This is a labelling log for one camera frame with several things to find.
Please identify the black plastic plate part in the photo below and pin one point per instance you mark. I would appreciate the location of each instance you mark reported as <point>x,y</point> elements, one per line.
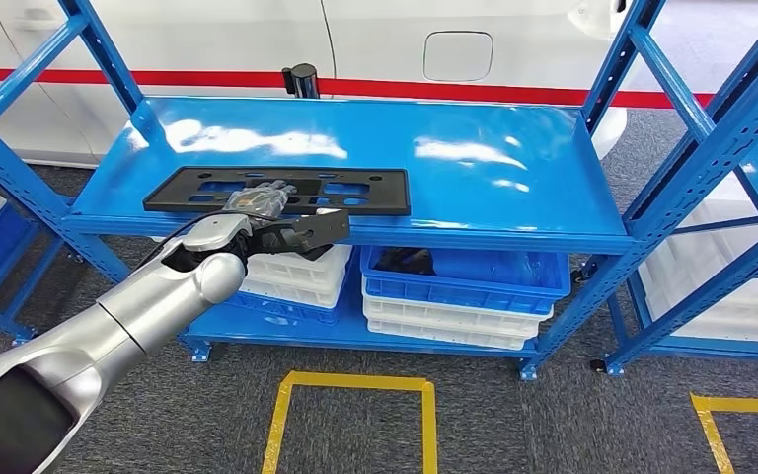
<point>385,193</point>

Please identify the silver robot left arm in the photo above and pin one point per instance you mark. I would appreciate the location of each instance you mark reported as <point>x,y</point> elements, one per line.
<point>111,333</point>

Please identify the blue metal shelf rack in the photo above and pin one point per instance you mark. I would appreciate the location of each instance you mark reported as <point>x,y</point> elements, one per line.
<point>680,315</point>
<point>6,248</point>
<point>451,170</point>

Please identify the blue plastic crate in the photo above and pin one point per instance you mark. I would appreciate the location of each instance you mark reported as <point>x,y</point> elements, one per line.
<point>457,298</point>

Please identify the white car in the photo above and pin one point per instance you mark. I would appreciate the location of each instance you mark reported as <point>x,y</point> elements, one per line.
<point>222,33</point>

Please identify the red barrier belt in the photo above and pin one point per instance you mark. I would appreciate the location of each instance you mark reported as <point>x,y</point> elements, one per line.
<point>157,78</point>

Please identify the white plastic crate stack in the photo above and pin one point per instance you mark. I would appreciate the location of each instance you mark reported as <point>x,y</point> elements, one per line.
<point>745,307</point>

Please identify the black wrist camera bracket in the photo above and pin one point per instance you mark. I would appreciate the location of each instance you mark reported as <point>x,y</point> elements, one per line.
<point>313,232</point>

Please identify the black stanchion post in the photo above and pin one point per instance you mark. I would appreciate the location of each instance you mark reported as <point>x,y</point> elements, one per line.
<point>302,82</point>

